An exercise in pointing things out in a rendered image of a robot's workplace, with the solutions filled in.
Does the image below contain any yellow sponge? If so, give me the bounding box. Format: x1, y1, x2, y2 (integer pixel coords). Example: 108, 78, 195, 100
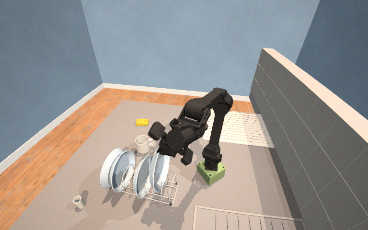
136, 119, 149, 126

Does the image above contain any grey tiled splashback panel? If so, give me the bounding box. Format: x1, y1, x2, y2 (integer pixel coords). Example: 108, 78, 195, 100
249, 48, 368, 230

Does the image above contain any pale grey cylindrical cup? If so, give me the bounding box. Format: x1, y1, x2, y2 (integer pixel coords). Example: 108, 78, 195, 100
73, 196, 86, 209

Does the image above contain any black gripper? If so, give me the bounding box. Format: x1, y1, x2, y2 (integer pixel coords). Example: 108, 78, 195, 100
148, 121, 193, 166

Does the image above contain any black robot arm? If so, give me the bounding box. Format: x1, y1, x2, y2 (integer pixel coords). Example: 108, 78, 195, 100
166, 87, 233, 171

